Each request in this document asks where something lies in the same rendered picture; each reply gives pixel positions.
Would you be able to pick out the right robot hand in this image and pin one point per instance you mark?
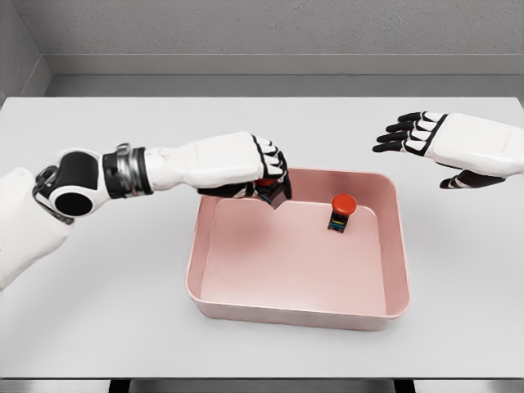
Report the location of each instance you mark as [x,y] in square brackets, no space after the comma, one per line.
[454,139]

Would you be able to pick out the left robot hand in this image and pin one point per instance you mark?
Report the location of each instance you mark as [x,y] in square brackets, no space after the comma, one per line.
[229,157]

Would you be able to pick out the red-button industrial switch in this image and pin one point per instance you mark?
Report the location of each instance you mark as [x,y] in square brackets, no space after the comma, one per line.
[342,213]
[273,194]

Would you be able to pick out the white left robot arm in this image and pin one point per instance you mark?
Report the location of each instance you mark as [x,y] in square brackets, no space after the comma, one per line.
[82,184]

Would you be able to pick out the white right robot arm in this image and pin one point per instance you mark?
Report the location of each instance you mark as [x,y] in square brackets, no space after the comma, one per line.
[513,149]

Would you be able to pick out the pink rectangular basket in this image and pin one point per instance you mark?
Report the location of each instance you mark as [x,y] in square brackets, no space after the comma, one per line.
[299,258]

